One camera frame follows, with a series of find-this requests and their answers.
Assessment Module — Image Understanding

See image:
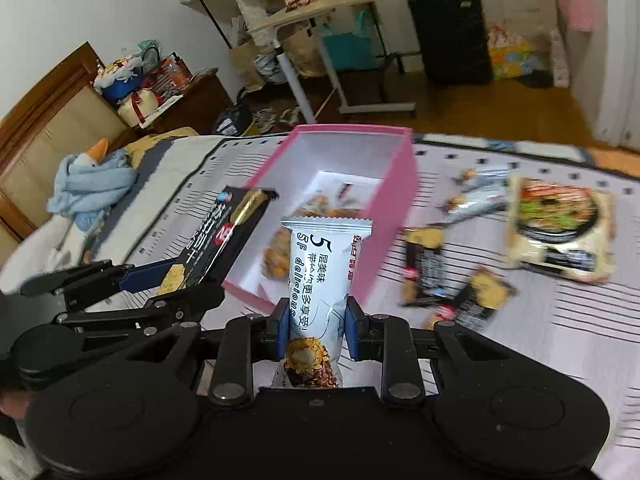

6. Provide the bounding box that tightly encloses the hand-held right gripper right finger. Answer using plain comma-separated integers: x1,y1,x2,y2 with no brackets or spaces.
345,297,501,407

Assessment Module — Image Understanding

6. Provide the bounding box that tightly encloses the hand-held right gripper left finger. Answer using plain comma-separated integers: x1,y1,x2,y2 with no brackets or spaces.
144,299,292,407

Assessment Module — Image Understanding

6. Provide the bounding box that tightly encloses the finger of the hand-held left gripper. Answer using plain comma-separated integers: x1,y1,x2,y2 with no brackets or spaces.
20,259,174,297
55,284,227,329

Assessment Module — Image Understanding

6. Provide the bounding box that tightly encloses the white wafer roll packet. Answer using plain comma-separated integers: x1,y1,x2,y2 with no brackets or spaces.
457,166,506,186
445,180,511,217
272,216,375,391

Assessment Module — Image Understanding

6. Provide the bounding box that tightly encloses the clear bag of coated peanuts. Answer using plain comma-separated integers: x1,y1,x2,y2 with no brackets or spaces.
262,230,292,281
294,194,363,223

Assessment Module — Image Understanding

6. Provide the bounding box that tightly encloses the black biscuit packet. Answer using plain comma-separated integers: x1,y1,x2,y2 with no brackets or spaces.
427,267,518,333
400,229,447,307
155,187,281,296

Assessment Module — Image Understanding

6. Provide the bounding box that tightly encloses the pink cardboard box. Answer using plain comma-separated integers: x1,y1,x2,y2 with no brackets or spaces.
222,125,418,311

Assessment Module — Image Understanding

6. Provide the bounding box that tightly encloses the instant noodle packet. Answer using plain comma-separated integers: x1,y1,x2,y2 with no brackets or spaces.
502,176,617,283

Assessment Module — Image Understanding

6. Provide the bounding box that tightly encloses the person's left hand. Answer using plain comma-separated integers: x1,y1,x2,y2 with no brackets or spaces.
0,391,35,417

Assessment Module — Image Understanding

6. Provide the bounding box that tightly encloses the light blue towel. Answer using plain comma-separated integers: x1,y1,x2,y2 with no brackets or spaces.
47,152,138,226

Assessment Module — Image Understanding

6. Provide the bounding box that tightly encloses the grey and cream quilt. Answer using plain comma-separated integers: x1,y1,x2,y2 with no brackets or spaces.
0,127,226,296

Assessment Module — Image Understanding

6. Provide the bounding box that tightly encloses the white goose plush toy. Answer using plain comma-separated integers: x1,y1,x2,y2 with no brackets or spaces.
75,139,108,166

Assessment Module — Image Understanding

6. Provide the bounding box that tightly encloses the white bag with red ribbon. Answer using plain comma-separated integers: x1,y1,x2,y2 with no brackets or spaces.
117,87,161,128

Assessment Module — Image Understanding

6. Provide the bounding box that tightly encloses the wooden headboard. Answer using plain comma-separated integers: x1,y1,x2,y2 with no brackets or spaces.
0,42,136,241

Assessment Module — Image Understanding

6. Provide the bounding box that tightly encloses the wooden nightstand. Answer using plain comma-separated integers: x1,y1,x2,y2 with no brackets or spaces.
150,72,236,136

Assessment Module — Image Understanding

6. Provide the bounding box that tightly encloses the black backpack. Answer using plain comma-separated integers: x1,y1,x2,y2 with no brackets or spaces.
215,105,253,136

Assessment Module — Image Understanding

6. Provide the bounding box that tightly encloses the blue flower basket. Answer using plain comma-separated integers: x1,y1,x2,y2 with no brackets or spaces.
95,60,146,106

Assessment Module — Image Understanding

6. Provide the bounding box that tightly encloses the red shopping bag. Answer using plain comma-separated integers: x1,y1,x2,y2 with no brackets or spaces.
145,57,191,96

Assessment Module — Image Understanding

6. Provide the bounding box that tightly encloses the brown paper bag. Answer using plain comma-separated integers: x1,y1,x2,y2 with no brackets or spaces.
230,42,268,91
290,25,326,78

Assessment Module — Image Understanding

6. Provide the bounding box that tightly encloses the white patterned bag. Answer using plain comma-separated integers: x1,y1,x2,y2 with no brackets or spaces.
252,52,286,83

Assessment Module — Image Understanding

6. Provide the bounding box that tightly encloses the teal shopping bag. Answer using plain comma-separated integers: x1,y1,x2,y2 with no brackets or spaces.
320,10,378,71

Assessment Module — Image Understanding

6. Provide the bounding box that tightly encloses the black suitcase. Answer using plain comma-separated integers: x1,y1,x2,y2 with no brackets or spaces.
407,0,493,86

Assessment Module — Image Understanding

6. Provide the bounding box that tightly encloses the colourful gift bag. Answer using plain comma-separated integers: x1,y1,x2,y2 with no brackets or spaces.
487,22,543,81

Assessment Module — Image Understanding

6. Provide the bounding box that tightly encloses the white door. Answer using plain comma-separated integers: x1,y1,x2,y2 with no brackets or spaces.
597,0,640,151

